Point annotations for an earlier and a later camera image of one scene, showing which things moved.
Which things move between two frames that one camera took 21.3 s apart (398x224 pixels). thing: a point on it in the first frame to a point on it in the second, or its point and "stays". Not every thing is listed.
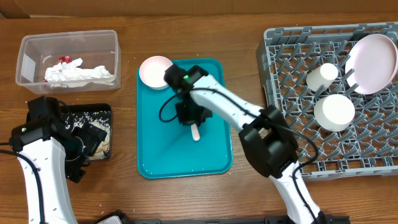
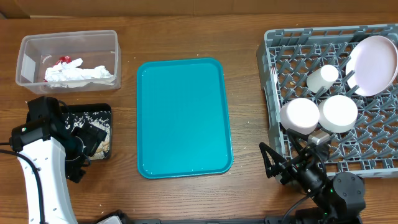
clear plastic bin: x=38 y=52 stays
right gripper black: x=188 y=120 to x=291 y=166
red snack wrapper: x=64 y=58 stays
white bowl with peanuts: x=152 y=70 to x=300 y=114
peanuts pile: x=104 y=145 stays
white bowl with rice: x=334 y=112 stays
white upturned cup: x=323 y=75 stays
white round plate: x=374 y=61 stays
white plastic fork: x=195 y=132 to x=273 y=70
